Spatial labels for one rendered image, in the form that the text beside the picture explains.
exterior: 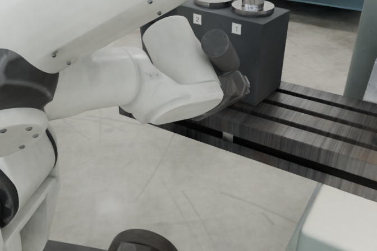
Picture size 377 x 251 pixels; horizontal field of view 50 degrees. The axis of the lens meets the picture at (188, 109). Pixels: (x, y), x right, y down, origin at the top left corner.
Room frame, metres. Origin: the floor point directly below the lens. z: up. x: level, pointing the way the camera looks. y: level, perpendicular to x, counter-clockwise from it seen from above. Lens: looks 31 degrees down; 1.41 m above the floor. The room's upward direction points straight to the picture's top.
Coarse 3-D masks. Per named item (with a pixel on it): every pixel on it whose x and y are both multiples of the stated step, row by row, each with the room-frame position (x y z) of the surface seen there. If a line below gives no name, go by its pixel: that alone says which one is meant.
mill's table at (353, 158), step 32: (288, 96) 0.81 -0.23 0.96; (320, 96) 0.81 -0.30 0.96; (192, 128) 0.75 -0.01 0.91; (224, 128) 0.71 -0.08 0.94; (256, 128) 0.67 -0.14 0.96; (288, 128) 0.67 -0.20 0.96; (320, 128) 0.67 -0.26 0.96; (352, 128) 0.67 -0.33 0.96; (256, 160) 0.67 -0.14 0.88; (288, 160) 0.63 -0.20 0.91; (320, 160) 0.61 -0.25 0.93; (352, 160) 0.58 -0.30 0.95; (352, 192) 0.57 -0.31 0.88
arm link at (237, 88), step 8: (240, 72) 0.62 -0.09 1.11; (232, 80) 0.59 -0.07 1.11; (240, 80) 0.61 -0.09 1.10; (232, 88) 0.57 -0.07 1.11; (240, 88) 0.60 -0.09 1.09; (224, 96) 0.51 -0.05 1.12; (232, 96) 0.58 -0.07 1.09; (240, 96) 0.59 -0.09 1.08; (224, 104) 0.53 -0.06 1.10; (208, 112) 0.51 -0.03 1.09; (216, 112) 0.53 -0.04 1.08
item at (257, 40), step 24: (192, 0) 0.92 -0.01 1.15; (216, 0) 0.88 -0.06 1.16; (240, 0) 0.88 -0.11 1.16; (192, 24) 0.86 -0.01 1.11; (216, 24) 0.83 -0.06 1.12; (240, 24) 0.79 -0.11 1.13; (264, 24) 0.76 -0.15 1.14; (240, 48) 0.79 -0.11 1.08; (264, 48) 0.77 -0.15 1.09; (264, 72) 0.78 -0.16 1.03; (264, 96) 0.79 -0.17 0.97
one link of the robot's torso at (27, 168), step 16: (32, 144) 0.48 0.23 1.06; (48, 144) 0.52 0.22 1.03; (0, 160) 0.43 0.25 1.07; (16, 160) 0.45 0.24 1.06; (32, 160) 0.47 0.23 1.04; (48, 160) 0.50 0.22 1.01; (0, 176) 0.42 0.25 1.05; (16, 176) 0.43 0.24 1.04; (32, 176) 0.46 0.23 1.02; (0, 192) 0.41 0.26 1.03; (16, 192) 0.42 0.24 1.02; (32, 192) 0.46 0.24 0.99; (0, 208) 0.41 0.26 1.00; (16, 208) 0.42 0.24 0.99; (0, 224) 0.42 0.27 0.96
